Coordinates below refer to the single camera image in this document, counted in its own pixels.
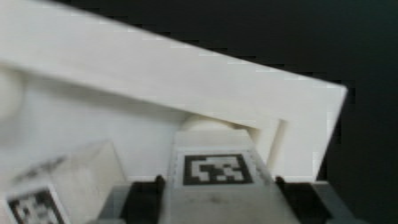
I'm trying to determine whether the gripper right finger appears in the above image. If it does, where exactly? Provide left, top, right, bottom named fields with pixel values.
left=276, top=176, right=356, bottom=224

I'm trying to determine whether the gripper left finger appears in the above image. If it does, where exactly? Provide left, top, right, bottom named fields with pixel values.
left=97, top=176, right=166, bottom=224

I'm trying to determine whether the white leg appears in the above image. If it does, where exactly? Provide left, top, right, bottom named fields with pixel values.
left=161, top=115, right=301, bottom=224
left=0, top=142, right=127, bottom=224

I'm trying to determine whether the white square tabletop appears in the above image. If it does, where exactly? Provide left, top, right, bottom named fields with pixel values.
left=0, top=0, right=347, bottom=188

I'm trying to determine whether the white leg on tabletop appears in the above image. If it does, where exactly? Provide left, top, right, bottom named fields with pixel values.
left=0, top=142, right=127, bottom=224

